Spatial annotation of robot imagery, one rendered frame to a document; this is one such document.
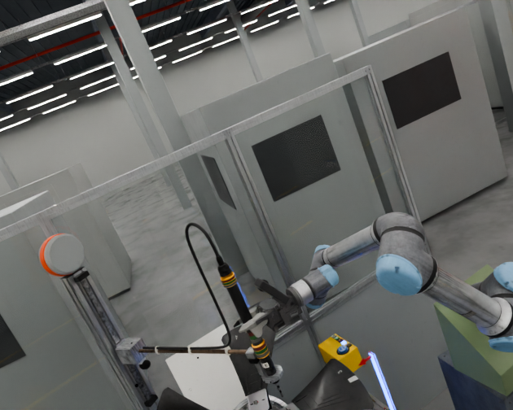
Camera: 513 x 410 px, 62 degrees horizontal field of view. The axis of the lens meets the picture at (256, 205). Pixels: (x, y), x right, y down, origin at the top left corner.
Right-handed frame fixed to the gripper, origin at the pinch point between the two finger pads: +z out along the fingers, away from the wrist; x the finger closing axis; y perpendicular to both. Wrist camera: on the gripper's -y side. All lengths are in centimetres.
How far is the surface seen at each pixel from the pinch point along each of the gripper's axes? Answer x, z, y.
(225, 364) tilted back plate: 34.4, 4.7, 29.6
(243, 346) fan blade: 17.7, -1.8, 17.5
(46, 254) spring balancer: 53, 42, -36
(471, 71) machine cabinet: 241, -406, 13
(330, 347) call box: 31, -37, 48
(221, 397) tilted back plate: 28.3, 11.8, 36.9
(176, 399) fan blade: 10.2, 25.6, 16.0
